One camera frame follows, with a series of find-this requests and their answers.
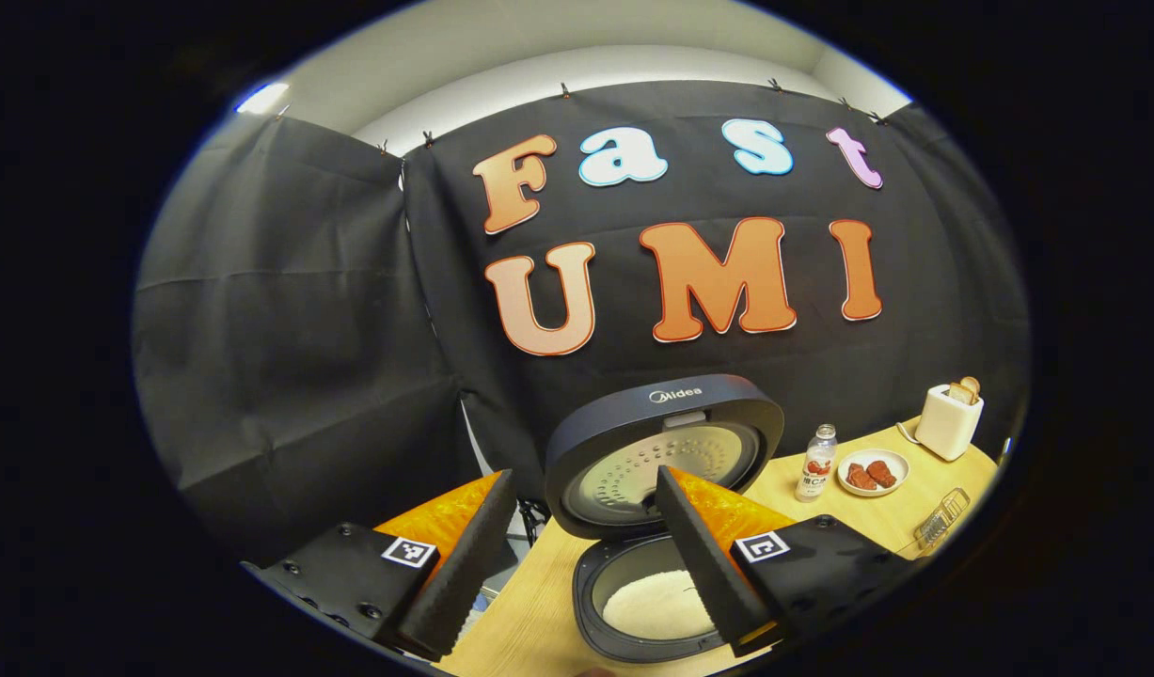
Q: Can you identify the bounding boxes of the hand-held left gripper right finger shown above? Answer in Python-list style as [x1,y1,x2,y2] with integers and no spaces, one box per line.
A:
[655,464,921,659]

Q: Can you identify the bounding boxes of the metal wire chopstick holder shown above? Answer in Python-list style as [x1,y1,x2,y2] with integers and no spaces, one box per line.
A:
[913,487,972,550]

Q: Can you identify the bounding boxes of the white rice heap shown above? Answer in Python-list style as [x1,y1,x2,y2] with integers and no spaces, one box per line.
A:
[602,568,717,641]

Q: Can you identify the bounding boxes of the white round plate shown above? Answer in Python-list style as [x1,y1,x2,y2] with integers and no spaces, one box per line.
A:
[836,448,911,498]

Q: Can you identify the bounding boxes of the ceiling light panel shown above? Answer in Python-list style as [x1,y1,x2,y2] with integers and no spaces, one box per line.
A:
[236,82,292,116]

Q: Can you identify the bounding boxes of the dark rice cooker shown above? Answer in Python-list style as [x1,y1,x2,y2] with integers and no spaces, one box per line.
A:
[545,373,785,665]

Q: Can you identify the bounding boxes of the white toaster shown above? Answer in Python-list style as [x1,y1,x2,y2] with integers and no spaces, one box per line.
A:
[914,384,985,462]

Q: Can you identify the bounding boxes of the black backdrop cloth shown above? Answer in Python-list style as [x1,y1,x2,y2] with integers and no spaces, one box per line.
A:
[133,80,1031,565]

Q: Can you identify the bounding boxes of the small clear bottle red label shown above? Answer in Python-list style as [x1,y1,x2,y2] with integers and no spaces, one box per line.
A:
[795,423,839,503]

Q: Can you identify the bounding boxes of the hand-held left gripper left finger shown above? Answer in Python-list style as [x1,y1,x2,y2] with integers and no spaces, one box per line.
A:
[241,469,519,663]

